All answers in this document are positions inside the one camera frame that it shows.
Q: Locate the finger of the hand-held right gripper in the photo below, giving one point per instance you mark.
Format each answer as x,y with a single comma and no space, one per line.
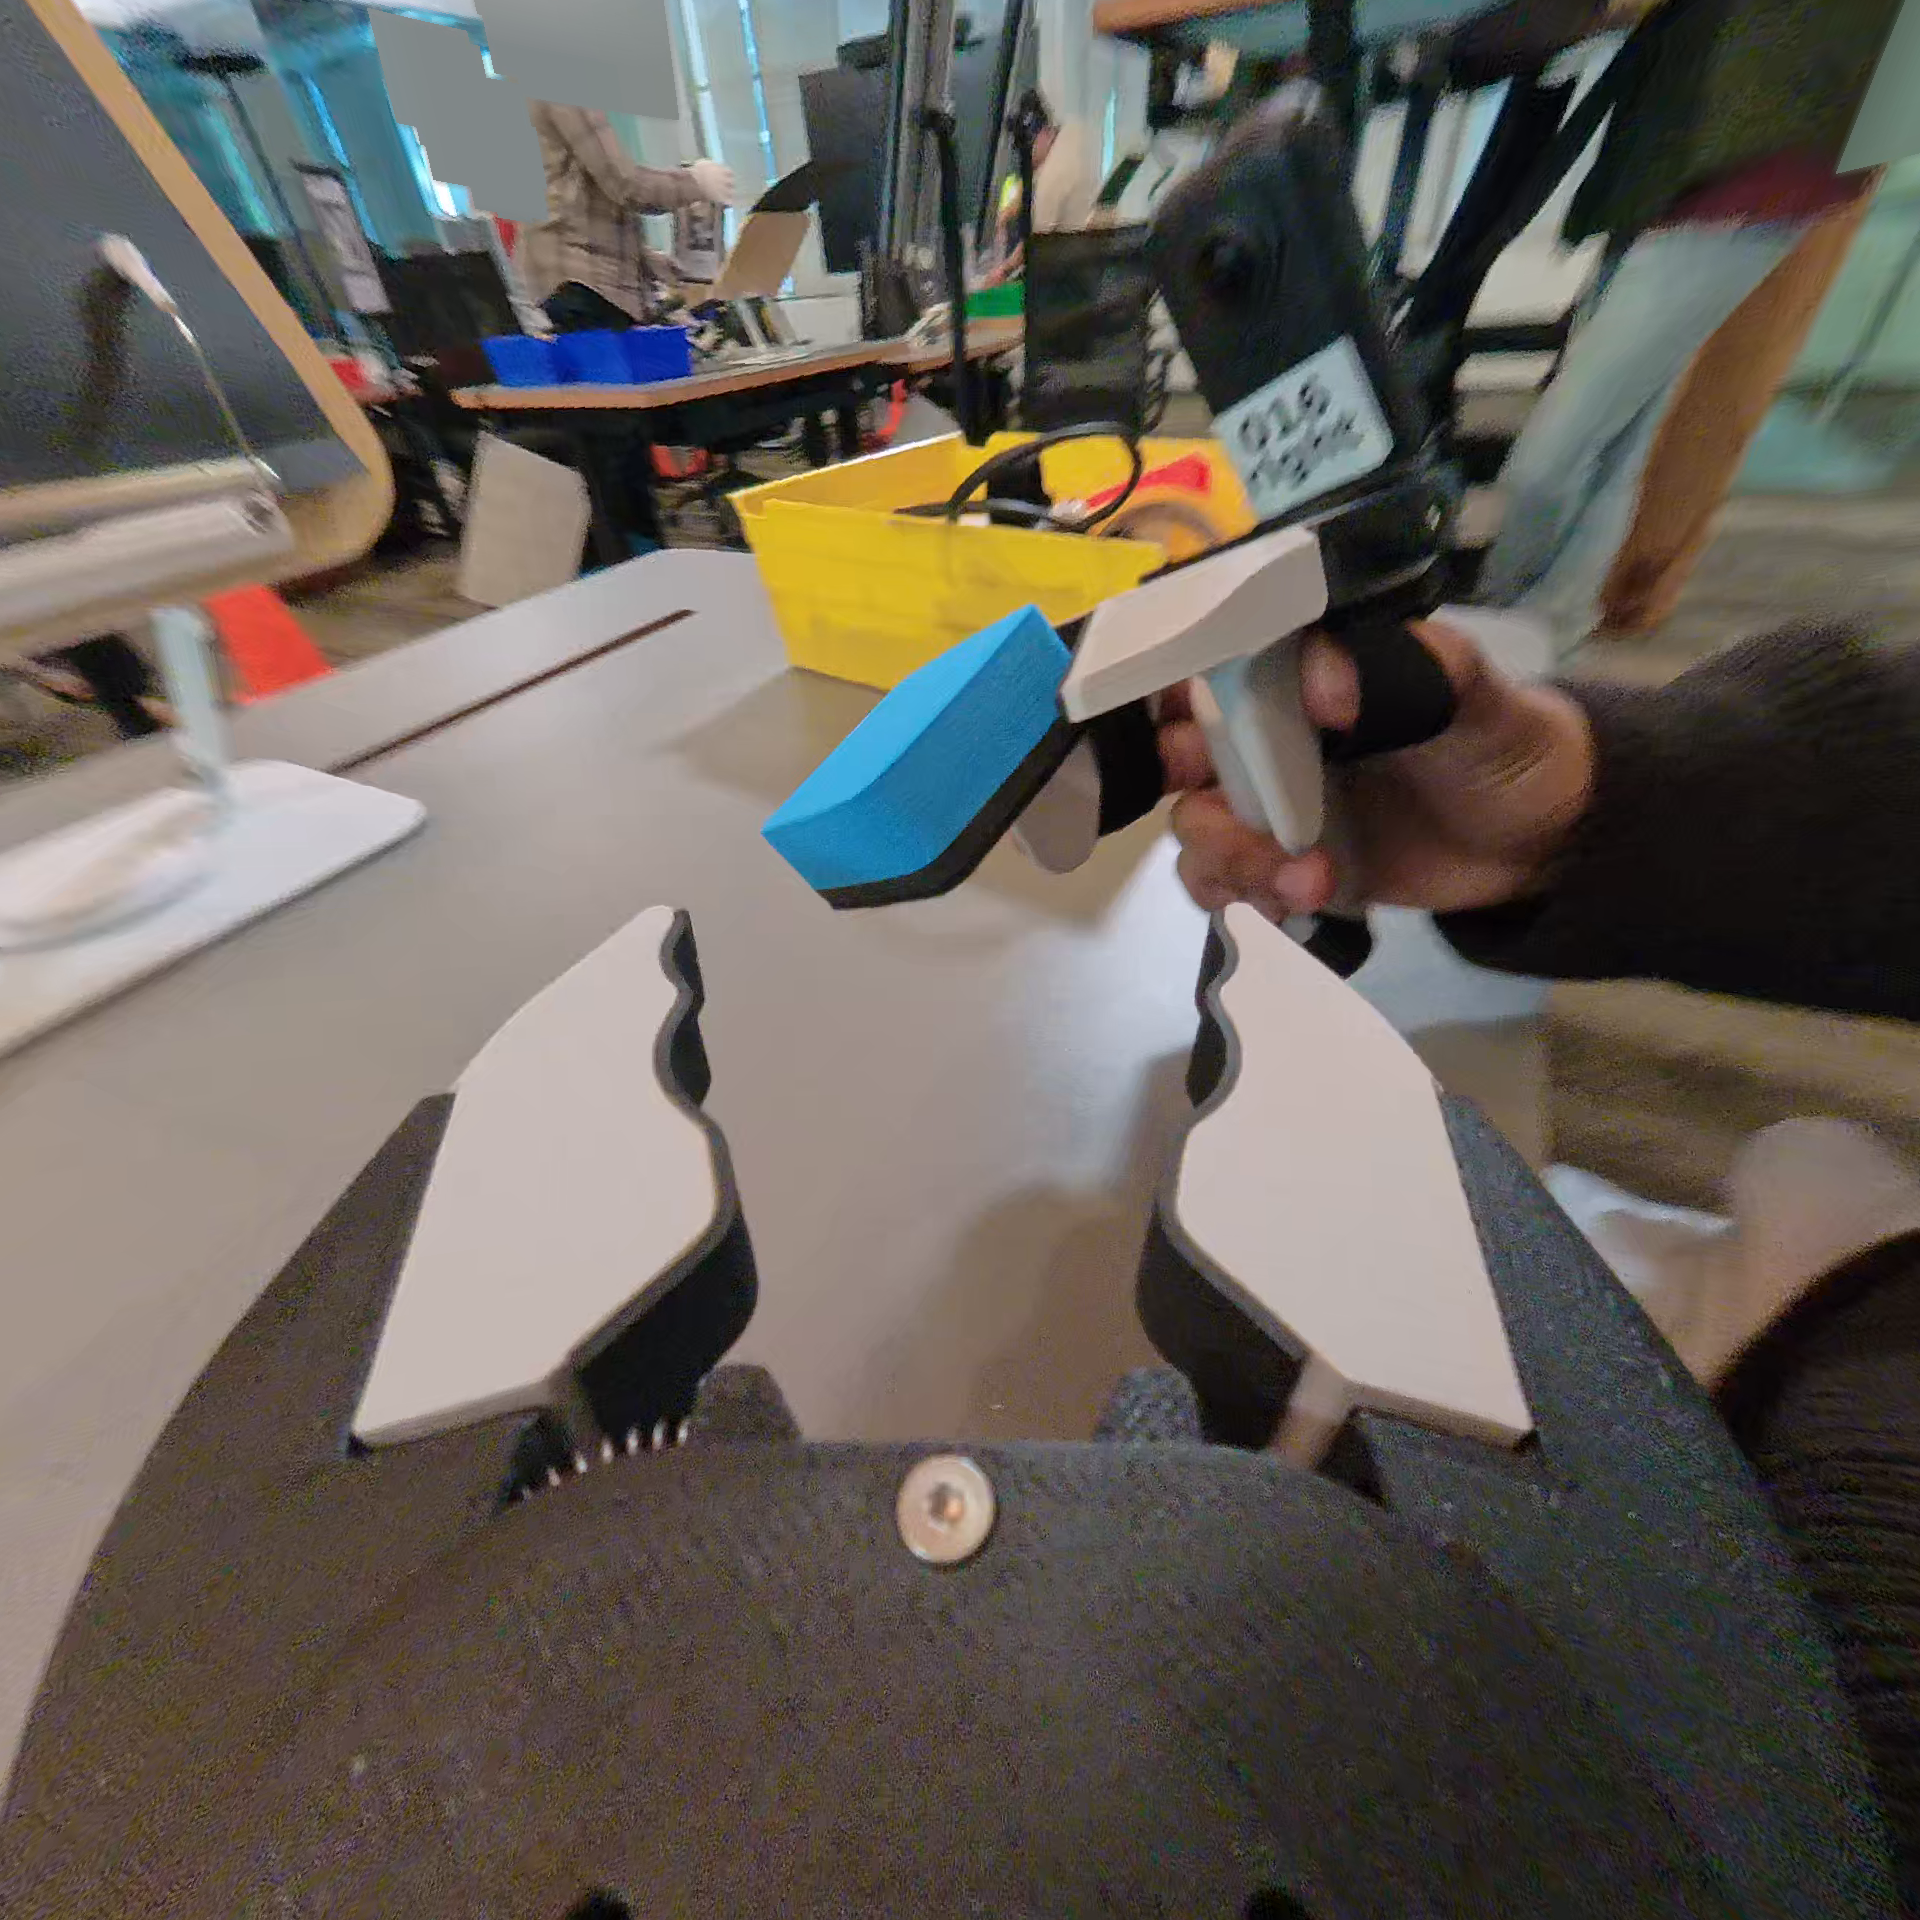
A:
1061,818
1184,623

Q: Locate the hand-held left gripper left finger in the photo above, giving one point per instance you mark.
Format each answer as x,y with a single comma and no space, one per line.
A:
556,1200

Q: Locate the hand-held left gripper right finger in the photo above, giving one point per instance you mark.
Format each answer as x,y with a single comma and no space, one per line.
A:
1350,1200

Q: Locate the blue and black sponge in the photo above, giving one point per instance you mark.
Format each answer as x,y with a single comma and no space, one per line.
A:
916,750

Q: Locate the person's right hand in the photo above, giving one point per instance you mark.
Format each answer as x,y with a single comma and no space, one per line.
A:
1484,795

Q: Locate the black monitor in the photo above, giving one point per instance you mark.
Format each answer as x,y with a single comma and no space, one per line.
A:
1079,329

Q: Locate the yellow storage bin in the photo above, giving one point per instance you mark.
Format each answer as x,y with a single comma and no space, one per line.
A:
901,585

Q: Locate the white metal stand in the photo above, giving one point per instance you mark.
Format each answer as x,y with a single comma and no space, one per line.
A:
254,839

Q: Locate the wooden top workbench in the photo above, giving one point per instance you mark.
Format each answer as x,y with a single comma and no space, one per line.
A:
720,377

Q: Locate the small blue bin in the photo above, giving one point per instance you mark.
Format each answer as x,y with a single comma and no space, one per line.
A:
592,356
662,352
517,362

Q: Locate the grey waste bin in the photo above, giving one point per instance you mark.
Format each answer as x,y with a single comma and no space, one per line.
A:
517,523

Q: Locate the orange traffic cone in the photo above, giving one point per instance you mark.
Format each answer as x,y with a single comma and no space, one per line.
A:
271,644

